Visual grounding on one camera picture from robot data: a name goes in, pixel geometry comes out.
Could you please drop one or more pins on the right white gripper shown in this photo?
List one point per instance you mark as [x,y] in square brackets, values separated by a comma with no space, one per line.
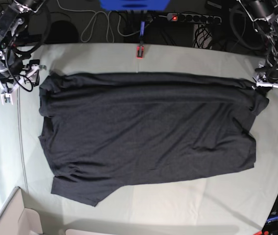
[26,78]

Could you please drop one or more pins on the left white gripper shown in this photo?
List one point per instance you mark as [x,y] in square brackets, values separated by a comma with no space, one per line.
[265,77]

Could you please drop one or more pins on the black t-shirt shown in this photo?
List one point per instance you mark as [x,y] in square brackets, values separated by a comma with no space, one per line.
[105,131]

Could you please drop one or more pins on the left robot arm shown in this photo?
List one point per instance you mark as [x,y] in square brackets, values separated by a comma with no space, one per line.
[264,17]

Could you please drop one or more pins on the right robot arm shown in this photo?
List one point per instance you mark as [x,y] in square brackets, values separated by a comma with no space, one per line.
[13,21]

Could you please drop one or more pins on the red black clamp center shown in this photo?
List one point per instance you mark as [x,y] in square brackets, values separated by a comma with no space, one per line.
[140,52]

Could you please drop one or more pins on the white power strip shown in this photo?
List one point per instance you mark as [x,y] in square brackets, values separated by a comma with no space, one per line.
[193,18]

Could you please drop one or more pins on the green table cloth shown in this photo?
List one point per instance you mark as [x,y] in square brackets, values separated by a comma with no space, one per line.
[232,204]

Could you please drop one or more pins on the blue box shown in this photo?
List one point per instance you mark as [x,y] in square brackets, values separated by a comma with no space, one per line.
[135,5]

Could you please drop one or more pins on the cardboard box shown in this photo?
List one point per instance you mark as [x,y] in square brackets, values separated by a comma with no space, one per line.
[16,219]

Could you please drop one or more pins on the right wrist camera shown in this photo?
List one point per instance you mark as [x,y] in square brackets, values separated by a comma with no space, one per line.
[8,98]

